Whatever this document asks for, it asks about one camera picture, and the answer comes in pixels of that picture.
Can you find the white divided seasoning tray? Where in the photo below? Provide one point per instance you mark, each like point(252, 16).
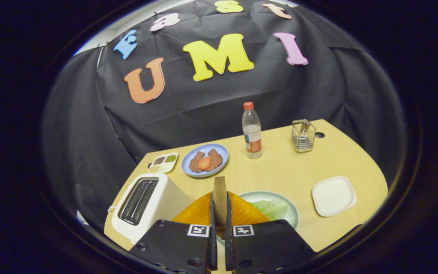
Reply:
point(164, 163)

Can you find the blue plate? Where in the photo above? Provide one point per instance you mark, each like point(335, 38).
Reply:
point(222, 152)

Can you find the dark brown bread slice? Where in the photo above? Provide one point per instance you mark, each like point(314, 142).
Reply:
point(219, 198)

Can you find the brown meat patty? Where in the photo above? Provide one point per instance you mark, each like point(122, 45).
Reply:
point(216, 160)
point(195, 165)

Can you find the red tomato slice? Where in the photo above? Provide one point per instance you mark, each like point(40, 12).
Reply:
point(204, 163)

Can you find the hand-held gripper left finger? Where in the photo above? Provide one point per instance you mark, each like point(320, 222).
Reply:
point(213, 243)

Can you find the white square plate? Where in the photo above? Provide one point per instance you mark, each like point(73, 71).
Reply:
point(333, 196)

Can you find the clear red-capped water bottle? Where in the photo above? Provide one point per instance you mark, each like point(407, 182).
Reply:
point(252, 133)

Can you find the black backdrop cloth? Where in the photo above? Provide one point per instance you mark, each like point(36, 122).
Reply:
point(203, 106)

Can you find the metal utensil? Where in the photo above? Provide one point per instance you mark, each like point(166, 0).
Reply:
point(305, 125)

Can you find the pale green plate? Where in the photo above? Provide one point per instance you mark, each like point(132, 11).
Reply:
point(264, 196)

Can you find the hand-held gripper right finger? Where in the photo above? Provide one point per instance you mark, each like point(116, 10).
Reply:
point(229, 247)

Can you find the white toaster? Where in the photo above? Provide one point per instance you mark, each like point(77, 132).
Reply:
point(169, 198)

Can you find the green lettuce leaf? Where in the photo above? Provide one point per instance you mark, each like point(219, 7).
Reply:
point(272, 209)

